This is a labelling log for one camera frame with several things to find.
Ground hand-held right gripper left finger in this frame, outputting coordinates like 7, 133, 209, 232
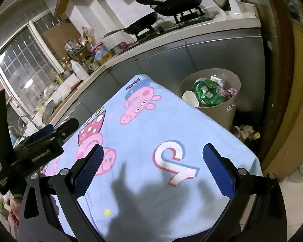
18, 144, 106, 242

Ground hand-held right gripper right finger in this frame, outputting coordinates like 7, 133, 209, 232
202, 143, 288, 242

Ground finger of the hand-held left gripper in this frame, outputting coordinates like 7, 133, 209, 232
53, 118, 79, 145
31, 124, 54, 142

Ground beige trash bin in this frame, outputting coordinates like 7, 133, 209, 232
177, 68, 241, 134

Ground green foil bag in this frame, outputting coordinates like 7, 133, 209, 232
194, 79, 227, 107

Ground metal sink faucet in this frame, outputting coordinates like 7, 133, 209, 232
8, 115, 40, 138

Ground grey pot lid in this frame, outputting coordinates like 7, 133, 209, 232
41, 99, 56, 124

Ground black flat device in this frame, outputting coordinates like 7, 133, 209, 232
0, 89, 24, 196

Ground white plastic bottle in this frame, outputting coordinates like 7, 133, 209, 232
71, 60, 89, 81

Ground barred kitchen window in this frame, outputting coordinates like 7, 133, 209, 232
0, 12, 77, 110

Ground cartoon pig printed blanket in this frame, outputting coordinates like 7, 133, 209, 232
40, 74, 264, 242

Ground white paper cup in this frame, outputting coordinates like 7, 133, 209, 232
182, 90, 200, 108

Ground cluster of condiment bottles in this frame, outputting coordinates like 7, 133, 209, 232
58, 26, 115, 81

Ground crumpled shiny wrappers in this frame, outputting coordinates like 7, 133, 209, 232
209, 74, 240, 99

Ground colourful food packet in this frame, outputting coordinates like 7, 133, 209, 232
89, 42, 112, 61

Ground grey kitchen cabinet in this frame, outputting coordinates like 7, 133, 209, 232
5, 18, 265, 142

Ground black wok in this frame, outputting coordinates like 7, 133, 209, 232
102, 11, 159, 40

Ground gas stove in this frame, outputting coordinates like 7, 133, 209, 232
117, 5, 218, 49

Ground wooden door frame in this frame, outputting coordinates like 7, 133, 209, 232
257, 0, 303, 183

